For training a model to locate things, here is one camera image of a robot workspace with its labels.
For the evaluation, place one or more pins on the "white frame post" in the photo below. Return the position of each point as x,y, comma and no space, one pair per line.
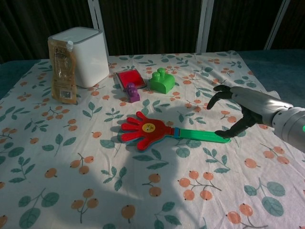
97,21
205,23
277,23

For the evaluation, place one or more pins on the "red flat box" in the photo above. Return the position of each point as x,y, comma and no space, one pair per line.
129,77

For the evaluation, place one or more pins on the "purple toy block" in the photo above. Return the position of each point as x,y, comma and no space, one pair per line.
132,94

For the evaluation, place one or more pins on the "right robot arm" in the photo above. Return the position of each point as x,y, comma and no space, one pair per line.
293,126

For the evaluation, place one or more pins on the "brown spout pouch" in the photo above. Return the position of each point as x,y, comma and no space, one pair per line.
62,71

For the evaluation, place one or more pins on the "floral tablecloth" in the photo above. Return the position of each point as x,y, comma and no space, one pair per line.
95,167

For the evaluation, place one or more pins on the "green toy block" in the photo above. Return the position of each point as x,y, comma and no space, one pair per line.
160,83

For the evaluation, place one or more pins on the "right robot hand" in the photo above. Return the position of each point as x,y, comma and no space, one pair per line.
257,102

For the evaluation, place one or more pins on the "white bin grey lid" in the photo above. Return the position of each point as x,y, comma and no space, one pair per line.
90,55

